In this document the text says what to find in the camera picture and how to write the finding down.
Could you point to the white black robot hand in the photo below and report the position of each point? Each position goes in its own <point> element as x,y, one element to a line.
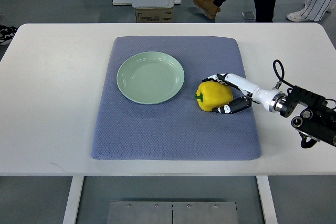
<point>244,94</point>

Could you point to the yellow bell pepper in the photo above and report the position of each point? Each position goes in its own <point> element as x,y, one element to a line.
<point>211,95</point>

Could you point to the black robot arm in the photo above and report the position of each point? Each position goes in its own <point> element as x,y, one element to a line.
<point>316,122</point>

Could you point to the small grey floor plate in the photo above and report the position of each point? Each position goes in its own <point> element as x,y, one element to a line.
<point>248,15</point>

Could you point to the light green plate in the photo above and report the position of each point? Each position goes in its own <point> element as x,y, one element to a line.
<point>150,77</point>

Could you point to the blue textured mat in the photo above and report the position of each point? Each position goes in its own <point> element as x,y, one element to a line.
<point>176,129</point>

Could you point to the right white table leg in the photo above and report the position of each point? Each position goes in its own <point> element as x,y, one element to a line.
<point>266,200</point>

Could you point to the white table leg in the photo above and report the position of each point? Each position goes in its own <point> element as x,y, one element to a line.
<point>73,201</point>
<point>266,200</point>

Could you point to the person in striped trousers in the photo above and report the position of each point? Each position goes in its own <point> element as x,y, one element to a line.
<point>313,11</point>

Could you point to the cardboard box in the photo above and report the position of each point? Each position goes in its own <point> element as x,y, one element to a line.
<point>154,15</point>

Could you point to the left white table leg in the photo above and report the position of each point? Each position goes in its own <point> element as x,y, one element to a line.
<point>73,201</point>

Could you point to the black white sneaker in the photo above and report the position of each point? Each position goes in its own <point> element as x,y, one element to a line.
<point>7,34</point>

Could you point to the metal base plate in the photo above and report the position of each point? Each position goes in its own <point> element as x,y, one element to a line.
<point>172,212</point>

